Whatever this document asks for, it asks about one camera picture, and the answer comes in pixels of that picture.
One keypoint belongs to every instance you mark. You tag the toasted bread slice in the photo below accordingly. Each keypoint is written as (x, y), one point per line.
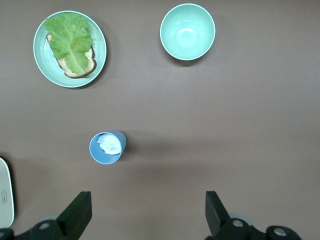
(89, 65)

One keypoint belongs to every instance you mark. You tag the white flat device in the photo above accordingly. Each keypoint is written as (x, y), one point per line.
(5, 190)

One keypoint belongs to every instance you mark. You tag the mint green plate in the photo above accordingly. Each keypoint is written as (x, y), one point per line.
(98, 42)

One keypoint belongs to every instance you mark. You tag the crumpled white paper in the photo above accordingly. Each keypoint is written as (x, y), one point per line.
(110, 145)

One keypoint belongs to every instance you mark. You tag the blue cup with paper inside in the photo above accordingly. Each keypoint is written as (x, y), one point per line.
(100, 156)

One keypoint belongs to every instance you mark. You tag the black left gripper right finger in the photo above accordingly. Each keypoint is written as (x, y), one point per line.
(217, 220)

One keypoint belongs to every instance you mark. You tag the mint green bowl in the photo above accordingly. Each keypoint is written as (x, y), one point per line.
(187, 32)

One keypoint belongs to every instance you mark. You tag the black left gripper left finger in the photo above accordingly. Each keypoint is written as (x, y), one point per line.
(75, 217)

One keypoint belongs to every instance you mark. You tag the green lettuce leaf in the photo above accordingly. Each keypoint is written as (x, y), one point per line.
(68, 40)

